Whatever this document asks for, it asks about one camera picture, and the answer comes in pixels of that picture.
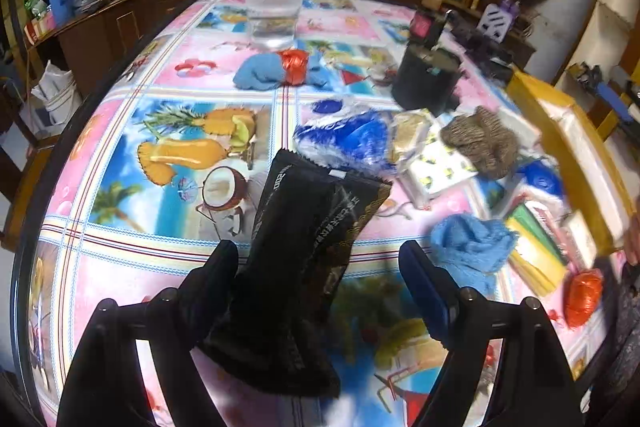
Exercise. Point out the multicoloured sponge pack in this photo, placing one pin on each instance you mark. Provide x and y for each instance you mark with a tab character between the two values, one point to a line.
535	252

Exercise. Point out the beige tissue pack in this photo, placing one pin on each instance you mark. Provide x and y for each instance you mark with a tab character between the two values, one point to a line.
412	132

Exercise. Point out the black snack packet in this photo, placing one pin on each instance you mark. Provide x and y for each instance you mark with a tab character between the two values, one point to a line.
300	232

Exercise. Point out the wooden chair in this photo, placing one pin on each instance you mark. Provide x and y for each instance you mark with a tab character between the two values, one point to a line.
30	167

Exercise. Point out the purple and white stand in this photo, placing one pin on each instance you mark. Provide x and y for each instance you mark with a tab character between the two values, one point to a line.
495	22

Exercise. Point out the black round device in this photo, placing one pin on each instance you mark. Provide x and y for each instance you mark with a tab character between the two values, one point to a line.
422	77

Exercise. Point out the clear plastic container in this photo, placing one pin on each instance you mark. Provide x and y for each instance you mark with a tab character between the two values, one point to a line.
274	14

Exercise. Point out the printed tablecloth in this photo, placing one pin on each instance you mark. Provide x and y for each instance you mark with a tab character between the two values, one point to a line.
150	217

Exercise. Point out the blue and white plastic packet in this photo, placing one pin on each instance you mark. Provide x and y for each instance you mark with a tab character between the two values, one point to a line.
345	137

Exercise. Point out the white sack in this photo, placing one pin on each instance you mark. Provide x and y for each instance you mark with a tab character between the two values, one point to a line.
55	94

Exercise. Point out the brown knit cloth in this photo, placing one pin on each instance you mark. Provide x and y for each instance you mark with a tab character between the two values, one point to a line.
480	142

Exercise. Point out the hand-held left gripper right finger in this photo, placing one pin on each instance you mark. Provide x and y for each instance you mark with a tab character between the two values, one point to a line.
425	287

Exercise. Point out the light blue cloth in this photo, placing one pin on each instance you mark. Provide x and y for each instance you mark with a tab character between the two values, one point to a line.
465	247

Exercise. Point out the clear plastic packet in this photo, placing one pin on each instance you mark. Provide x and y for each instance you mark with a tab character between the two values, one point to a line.
582	237

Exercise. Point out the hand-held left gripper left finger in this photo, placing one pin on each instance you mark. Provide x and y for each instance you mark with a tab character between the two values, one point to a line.
215	272

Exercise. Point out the orange mesh ball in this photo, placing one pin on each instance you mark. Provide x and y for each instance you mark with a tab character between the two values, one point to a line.
582	297

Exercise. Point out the white tissue pack yellow print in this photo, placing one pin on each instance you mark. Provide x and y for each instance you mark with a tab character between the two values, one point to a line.
440	174

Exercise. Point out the yellow box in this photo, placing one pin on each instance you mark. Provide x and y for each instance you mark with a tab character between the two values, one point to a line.
585	142

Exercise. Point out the green packet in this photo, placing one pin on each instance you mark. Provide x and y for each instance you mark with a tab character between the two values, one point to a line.
37	6

